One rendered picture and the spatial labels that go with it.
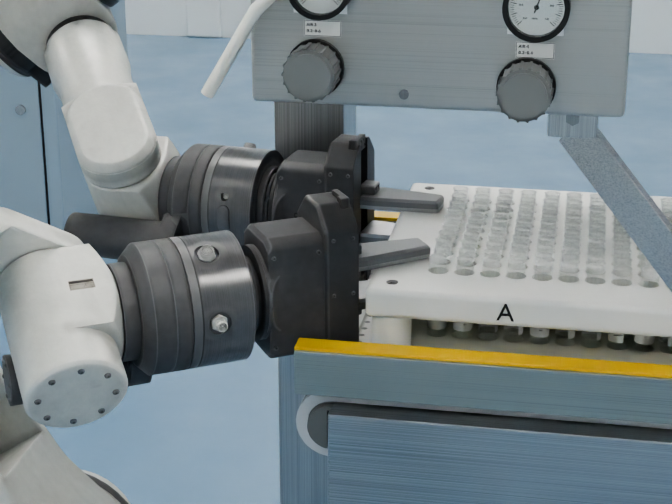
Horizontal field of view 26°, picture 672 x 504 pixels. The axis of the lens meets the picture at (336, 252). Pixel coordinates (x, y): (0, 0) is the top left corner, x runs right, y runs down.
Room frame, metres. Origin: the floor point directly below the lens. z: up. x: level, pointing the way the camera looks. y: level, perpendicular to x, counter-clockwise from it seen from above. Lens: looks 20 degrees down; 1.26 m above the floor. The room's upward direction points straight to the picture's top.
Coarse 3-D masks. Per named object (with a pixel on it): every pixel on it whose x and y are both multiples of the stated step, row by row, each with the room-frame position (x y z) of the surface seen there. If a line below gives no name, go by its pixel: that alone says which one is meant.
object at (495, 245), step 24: (480, 216) 1.01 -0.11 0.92; (504, 216) 1.01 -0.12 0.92; (528, 216) 1.01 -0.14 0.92; (552, 216) 1.02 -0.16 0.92; (576, 216) 1.02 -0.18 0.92; (600, 216) 1.01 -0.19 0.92; (480, 240) 0.97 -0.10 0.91; (504, 240) 0.97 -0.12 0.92; (528, 240) 0.96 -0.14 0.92; (552, 240) 0.96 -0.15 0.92; (576, 240) 0.96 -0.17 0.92; (600, 240) 0.96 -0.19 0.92; (624, 240) 0.96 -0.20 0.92; (624, 264) 0.91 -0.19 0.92; (648, 264) 0.91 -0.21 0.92
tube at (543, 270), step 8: (536, 264) 0.91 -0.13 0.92; (544, 264) 0.92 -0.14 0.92; (552, 264) 0.91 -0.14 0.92; (536, 272) 0.91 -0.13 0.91; (544, 272) 0.90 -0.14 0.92; (552, 272) 0.91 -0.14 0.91; (544, 280) 0.90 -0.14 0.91; (536, 328) 0.91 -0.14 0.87; (544, 328) 0.91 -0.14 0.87; (536, 336) 0.91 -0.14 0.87; (544, 336) 0.90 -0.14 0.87
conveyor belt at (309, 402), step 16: (368, 320) 1.01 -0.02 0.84; (368, 336) 0.98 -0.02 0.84; (304, 400) 0.89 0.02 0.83; (320, 400) 0.89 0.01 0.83; (336, 400) 0.89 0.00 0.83; (352, 400) 0.89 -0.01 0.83; (368, 400) 0.88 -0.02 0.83; (304, 416) 0.89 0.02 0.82; (528, 416) 0.86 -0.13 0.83; (544, 416) 0.86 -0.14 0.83; (560, 416) 0.86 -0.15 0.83; (304, 432) 0.89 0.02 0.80; (320, 448) 0.89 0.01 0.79
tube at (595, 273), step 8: (592, 264) 0.91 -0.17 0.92; (600, 264) 0.91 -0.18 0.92; (592, 272) 0.90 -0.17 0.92; (600, 272) 0.90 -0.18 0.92; (592, 280) 0.90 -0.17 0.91; (600, 280) 0.90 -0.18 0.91; (584, 336) 0.90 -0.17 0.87; (592, 336) 0.90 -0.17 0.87; (600, 336) 0.90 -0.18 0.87; (584, 344) 0.90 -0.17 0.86; (592, 344) 0.90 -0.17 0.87
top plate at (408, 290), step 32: (448, 192) 1.10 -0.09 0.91; (416, 224) 1.02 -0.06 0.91; (512, 224) 1.02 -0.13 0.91; (608, 224) 1.02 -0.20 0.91; (480, 256) 0.95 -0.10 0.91; (608, 256) 0.95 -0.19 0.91; (384, 288) 0.89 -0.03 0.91; (416, 288) 0.89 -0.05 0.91; (448, 288) 0.89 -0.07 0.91; (480, 288) 0.89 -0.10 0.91; (512, 288) 0.89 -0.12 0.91; (544, 288) 0.89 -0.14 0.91; (576, 288) 0.89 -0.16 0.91; (608, 288) 0.89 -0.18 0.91; (640, 288) 0.89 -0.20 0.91; (448, 320) 0.88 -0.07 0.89; (480, 320) 0.87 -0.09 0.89; (544, 320) 0.87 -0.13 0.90; (576, 320) 0.86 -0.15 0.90; (608, 320) 0.86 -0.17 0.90; (640, 320) 0.86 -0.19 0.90
